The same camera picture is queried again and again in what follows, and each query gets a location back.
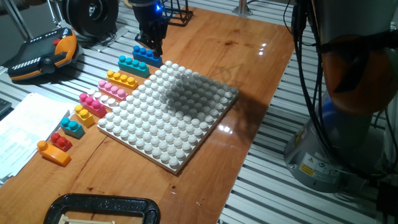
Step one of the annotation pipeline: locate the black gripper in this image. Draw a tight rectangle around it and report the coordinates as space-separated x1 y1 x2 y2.
129 0 170 58

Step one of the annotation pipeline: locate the blue four-stud block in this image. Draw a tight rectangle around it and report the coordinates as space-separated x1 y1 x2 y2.
132 45 164 68

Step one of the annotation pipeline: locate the teal four-stud block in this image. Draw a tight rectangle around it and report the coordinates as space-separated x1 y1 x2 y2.
118 55 150 79

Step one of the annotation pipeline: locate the yellow four-stud block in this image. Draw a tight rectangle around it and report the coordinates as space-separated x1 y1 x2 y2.
106 70 139 90

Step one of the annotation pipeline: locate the light pink four-stud block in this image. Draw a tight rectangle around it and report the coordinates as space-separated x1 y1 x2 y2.
98 79 129 101

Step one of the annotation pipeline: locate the wooden work board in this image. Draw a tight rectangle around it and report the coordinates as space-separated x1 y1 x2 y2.
0 6 295 224

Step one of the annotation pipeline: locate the black round spool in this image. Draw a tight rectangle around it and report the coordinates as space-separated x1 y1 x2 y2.
61 0 120 40

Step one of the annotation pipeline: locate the white four-stud block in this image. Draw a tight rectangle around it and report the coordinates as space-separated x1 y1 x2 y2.
86 88 118 110

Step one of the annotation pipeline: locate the white studded baseplate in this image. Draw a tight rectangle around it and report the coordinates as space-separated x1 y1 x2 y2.
96 60 239 175

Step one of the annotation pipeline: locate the magenta three-stud block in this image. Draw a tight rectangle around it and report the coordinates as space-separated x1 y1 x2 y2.
78 92 108 119

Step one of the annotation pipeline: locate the yellow two-stud block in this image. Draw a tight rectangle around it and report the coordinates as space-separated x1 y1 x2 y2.
73 104 96 129

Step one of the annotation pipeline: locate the orange and black teach pendant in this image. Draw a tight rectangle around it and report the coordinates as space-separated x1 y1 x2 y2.
7 27 78 82

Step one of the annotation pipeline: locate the teal two-stud block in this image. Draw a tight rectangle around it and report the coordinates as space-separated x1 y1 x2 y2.
60 117 86 139

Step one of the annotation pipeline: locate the red two-stud block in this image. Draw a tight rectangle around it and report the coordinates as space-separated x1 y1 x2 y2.
50 133 73 152

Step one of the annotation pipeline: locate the grey metal stand leg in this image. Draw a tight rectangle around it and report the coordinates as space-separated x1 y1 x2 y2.
2 0 34 41

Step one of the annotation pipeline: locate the orange sloped block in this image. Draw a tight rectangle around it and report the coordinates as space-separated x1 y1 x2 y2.
37 140 72 167

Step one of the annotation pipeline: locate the white paper stack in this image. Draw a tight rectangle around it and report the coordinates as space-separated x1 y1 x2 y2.
0 92 71 185

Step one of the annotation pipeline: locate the black computer keyboard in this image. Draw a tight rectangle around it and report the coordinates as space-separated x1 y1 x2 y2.
0 98 12 118

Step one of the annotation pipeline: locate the black C-clamp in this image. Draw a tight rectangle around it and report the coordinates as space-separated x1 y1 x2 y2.
43 193 161 224

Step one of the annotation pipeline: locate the black wire stand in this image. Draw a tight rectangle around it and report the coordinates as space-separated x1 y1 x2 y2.
161 0 194 27

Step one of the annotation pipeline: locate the silver metal post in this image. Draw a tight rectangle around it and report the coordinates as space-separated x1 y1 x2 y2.
232 0 254 17

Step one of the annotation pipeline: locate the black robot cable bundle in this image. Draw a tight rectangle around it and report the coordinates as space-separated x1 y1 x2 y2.
282 0 332 177

